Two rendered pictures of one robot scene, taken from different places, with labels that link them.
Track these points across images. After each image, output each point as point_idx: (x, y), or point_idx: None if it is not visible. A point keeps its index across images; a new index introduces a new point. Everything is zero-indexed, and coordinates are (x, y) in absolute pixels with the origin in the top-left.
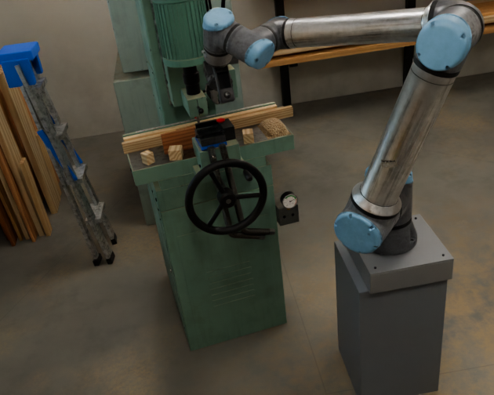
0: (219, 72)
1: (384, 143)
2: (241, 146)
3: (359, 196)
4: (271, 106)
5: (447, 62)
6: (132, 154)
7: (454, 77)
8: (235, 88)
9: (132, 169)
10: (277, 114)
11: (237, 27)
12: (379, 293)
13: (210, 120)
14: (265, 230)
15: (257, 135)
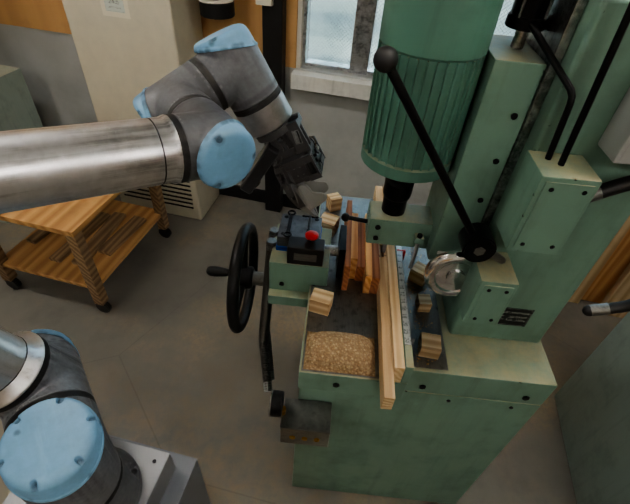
0: (264, 146)
1: None
2: (309, 294)
3: (15, 334)
4: (394, 357)
5: None
6: (368, 202)
7: None
8: (467, 306)
9: (326, 194)
10: (381, 369)
11: (188, 61)
12: None
13: (345, 241)
14: (263, 373)
15: (330, 323)
